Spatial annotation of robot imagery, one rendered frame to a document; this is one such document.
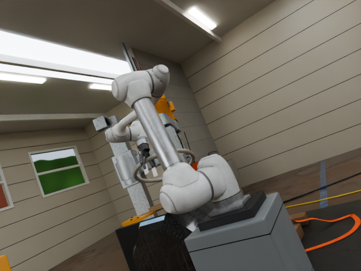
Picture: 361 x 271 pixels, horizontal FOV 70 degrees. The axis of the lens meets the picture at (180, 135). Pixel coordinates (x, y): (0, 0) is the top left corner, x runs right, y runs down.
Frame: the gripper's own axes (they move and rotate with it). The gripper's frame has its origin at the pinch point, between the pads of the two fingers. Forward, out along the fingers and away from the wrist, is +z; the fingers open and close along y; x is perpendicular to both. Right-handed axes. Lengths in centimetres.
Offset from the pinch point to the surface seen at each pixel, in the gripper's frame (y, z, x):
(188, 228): 50, 34, 10
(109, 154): 536, -406, 445
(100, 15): 96, -349, 63
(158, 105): 105, -127, 22
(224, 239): -28, 58, -41
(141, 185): 114, -47, 82
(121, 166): 94, -71, 89
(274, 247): -27, 68, -59
